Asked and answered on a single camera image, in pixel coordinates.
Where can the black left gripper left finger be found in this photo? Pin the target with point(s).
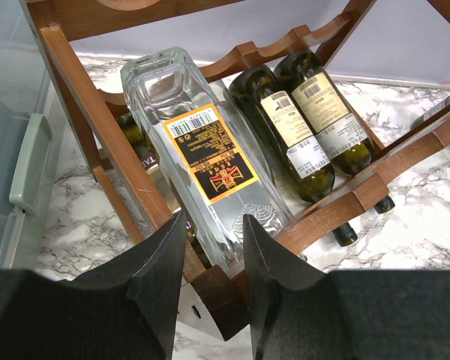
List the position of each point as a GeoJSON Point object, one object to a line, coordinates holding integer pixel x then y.
{"type": "Point", "coordinates": [125, 308]}

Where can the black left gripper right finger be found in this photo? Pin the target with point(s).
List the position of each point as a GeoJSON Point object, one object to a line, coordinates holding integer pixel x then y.
{"type": "Point", "coordinates": [299, 312]}

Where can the dark green wine bottle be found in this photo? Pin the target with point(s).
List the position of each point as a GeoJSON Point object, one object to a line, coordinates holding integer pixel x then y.
{"type": "Point", "coordinates": [337, 129]}
{"type": "Point", "coordinates": [281, 126]}

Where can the clear bottle black cap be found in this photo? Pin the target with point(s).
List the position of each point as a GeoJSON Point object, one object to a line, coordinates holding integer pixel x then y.
{"type": "Point", "coordinates": [206, 151]}

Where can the green bottle brown label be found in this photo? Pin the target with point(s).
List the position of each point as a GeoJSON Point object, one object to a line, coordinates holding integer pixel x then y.
{"type": "Point", "coordinates": [148, 158]}

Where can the green bottle silver foil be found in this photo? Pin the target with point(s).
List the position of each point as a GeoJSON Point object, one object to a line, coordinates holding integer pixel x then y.
{"type": "Point", "coordinates": [431, 112]}

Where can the brown wooden wine rack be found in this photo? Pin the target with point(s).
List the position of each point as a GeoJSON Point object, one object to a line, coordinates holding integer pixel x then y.
{"type": "Point", "coordinates": [214, 303]}

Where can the translucent green plastic toolbox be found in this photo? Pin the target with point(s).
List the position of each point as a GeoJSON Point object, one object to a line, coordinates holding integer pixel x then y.
{"type": "Point", "coordinates": [31, 131]}

